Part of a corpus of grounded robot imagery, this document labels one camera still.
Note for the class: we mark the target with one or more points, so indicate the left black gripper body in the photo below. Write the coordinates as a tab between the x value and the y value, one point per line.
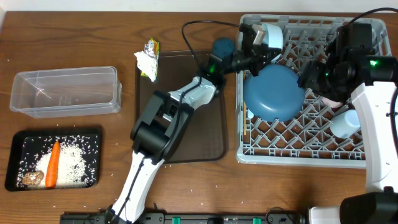
256	59

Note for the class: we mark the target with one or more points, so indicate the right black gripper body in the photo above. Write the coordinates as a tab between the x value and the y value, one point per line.
321	80

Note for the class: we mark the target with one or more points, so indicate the light blue rice bowl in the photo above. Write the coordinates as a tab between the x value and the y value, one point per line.
274	39

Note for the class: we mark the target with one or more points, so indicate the pink cup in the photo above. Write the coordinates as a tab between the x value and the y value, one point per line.
330	103

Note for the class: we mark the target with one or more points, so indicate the dark blue plate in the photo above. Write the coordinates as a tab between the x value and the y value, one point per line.
274	93

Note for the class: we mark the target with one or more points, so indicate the light blue cup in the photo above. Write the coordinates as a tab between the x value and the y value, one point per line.
345	124

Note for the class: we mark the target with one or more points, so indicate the wooden chopstick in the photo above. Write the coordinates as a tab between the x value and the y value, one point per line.
244	119

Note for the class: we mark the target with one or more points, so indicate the white paper napkin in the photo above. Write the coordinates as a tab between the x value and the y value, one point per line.
147	64

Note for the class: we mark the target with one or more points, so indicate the orange carrot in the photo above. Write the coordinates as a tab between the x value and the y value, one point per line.
52	168

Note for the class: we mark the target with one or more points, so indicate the light blue plastic spoon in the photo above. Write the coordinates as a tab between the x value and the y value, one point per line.
250	114

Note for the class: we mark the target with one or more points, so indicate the silver foil wrapper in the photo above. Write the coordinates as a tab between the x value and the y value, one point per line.
152	47

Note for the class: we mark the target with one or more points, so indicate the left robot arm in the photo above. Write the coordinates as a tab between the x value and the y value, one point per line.
157	133

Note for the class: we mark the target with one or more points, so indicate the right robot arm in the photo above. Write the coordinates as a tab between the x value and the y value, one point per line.
354	72

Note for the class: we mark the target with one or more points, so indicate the grey dishwasher rack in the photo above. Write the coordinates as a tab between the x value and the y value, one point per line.
306	139

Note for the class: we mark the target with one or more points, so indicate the dark brown serving tray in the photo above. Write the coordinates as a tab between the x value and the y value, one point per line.
206	136

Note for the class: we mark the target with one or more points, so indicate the clear plastic bin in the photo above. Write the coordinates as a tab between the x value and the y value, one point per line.
66	92

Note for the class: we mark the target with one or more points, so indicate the spilled white rice pile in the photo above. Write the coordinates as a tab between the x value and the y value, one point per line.
78	165

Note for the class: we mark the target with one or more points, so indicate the black plastic bin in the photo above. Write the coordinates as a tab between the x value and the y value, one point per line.
16	149

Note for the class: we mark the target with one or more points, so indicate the brown food scrap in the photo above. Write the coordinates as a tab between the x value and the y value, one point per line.
33	178

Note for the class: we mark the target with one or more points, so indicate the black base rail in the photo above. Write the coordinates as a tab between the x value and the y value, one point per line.
277	217

